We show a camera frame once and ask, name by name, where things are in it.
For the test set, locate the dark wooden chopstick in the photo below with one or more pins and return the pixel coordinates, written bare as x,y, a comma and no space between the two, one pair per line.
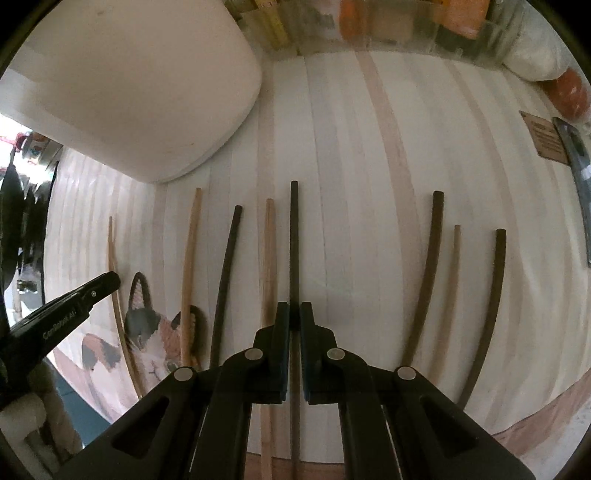
429,277
294,240
493,304
226,277

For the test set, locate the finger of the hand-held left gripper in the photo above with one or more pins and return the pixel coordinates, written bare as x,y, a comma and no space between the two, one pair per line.
69,314
14,207

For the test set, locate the small orange tube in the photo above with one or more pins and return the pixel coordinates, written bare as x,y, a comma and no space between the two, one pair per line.
353,18

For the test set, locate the long orange tube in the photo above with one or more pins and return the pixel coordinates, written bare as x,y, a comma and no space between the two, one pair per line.
466,14

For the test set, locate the clear plastic organizer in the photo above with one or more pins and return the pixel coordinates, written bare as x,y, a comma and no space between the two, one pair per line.
397,34

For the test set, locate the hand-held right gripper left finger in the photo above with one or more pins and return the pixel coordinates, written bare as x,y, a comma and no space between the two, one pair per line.
282,350

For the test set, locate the blue grey smartphone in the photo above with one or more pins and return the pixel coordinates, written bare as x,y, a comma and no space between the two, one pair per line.
579,161

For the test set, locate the yellow ruler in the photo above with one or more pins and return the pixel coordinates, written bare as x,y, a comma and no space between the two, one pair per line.
273,23

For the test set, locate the white bag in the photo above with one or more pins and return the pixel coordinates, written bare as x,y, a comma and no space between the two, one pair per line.
535,53

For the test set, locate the striped cat print mat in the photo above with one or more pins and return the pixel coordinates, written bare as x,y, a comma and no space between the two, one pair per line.
360,184

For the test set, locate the orange red ball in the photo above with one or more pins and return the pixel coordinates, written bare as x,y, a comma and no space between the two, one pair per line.
572,94

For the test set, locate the thin light wooden chopstick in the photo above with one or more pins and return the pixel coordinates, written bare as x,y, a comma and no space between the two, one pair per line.
112,249

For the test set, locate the large white container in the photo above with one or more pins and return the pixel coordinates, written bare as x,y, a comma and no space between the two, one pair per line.
138,92

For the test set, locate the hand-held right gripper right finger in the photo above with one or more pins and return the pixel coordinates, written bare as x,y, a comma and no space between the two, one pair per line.
308,350

